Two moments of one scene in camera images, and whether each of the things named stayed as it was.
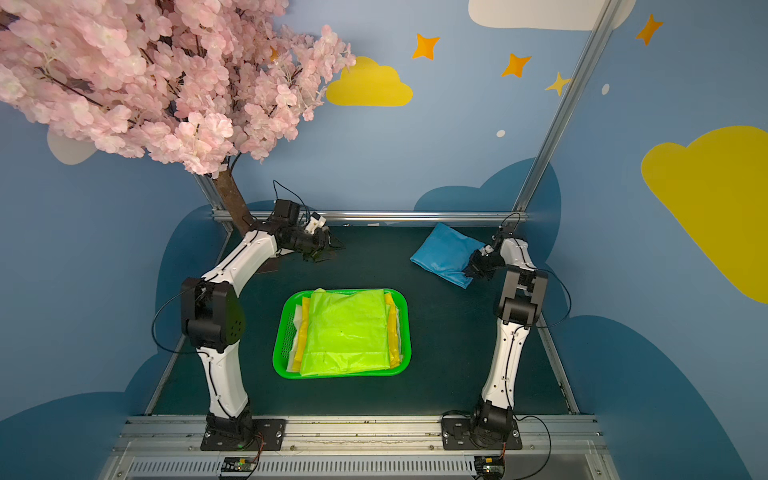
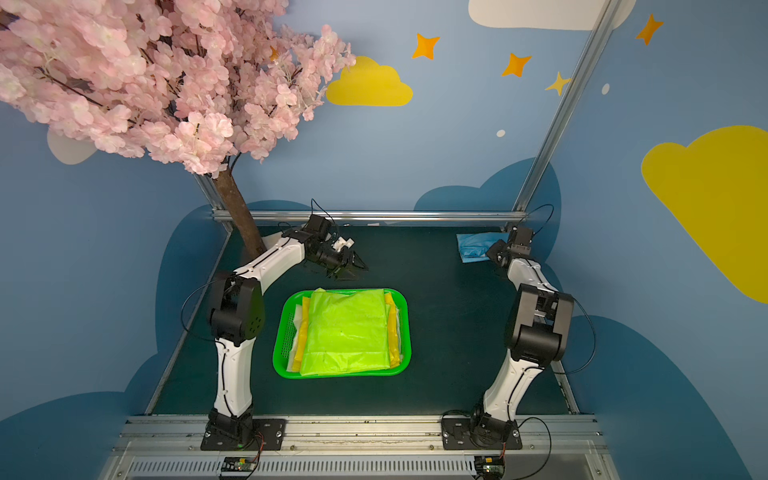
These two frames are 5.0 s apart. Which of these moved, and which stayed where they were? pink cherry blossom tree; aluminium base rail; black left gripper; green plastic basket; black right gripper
Moved: black left gripper; black right gripper
Stayed: pink cherry blossom tree; green plastic basket; aluminium base rail
